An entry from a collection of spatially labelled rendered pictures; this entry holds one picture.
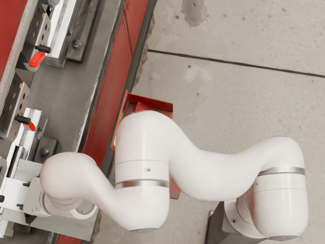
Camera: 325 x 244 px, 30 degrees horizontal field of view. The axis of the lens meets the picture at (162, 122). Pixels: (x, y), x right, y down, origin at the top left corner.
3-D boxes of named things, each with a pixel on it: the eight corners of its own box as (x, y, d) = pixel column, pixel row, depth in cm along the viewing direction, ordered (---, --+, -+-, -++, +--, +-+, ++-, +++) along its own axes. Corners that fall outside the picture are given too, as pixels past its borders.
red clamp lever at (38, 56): (38, 63, 151) (51, 46, 159) (22, 60, 151) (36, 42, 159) (37, 69, 152) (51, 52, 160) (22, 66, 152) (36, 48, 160)
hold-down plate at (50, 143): (31, 235, 184) (29, 234, 181) (14, 230, 184) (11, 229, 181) (59, 141, 191) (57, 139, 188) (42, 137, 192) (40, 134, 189)
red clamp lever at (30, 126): (36, 133, 163) (27, 124, 154) (22, 129, 164) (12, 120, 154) (38, 127, 164) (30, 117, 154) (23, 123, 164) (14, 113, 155)
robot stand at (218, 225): (249, 216, 271) (292, 178, 174) (243, 257, 266) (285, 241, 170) (209, 209, 272) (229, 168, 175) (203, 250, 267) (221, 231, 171)
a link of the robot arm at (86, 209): (51, 175, 156) (39, 209, 154) (77, 176, 146) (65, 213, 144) (78, 186, 161) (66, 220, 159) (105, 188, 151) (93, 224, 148)
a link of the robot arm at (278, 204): (288, 171, 156) (308, 151, 133) (295, 244, 151) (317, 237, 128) (242, 173, 156) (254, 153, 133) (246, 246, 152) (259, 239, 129)
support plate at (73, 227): (90, 241, 172) (89, 241, 171) (1, 219, 174) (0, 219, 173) (106, 180, 176) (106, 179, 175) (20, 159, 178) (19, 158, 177)
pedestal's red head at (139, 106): (159, 169, 210) (158, 158, 193) (115, 158, 211) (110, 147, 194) (173, 114, 215) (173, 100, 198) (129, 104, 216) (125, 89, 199)
